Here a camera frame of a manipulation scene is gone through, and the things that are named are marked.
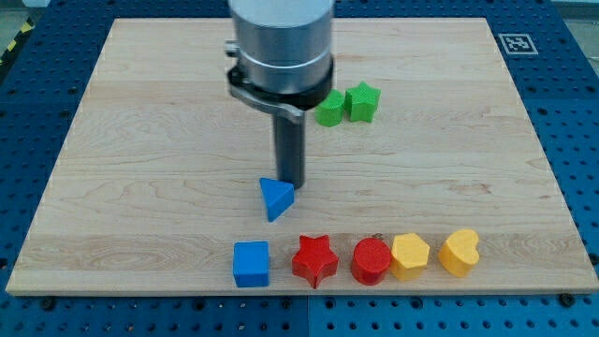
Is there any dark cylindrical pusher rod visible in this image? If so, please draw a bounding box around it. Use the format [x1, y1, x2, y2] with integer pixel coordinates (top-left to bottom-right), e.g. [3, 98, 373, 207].
[272, 117, 305, 188]

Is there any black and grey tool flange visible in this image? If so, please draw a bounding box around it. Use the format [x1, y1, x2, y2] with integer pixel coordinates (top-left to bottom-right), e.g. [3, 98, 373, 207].
[226, 59, 334, 124]

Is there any blue triangle block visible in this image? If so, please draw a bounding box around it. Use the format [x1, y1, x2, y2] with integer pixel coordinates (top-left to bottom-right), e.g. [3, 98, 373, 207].
[259, 178, 295, 222]

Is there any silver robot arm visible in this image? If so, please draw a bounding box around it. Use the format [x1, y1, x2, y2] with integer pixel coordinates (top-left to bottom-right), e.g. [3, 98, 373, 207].
[225, 0, 335, 189]

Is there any blue cube block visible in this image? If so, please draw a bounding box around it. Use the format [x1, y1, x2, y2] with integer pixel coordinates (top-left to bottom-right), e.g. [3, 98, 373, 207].
[232, 241, 270, 287]

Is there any green cylinder block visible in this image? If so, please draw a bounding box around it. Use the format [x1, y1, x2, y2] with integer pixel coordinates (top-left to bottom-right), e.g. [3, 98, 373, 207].
[314, 89, 344, 127]

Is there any green star block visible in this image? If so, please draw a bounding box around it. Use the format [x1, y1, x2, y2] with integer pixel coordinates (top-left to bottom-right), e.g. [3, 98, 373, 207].
[343, 81, 381, 123]

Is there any red star block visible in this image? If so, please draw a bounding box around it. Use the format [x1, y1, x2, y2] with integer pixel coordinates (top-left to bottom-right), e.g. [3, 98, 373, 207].
[292, 235, 339, 289]

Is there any wooden board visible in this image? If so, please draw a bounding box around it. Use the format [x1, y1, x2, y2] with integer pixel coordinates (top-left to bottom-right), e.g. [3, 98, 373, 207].
[7, 18, 598, 297]

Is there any red cylinder block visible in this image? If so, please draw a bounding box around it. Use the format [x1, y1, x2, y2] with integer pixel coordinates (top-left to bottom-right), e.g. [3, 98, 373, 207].
[350, 237, 392, 286]

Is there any yellow hexagon block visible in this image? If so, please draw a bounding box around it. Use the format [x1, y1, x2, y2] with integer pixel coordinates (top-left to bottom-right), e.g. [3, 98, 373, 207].
[389, 233, 430, 282]

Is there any yellow heart block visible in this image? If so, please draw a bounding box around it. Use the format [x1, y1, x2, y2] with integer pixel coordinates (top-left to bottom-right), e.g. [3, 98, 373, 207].
[438, 228, 480, 278]

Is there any white fiducial marker tag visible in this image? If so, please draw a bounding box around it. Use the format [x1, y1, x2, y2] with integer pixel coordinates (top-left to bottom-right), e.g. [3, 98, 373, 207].
[499, 33, 538, 55]

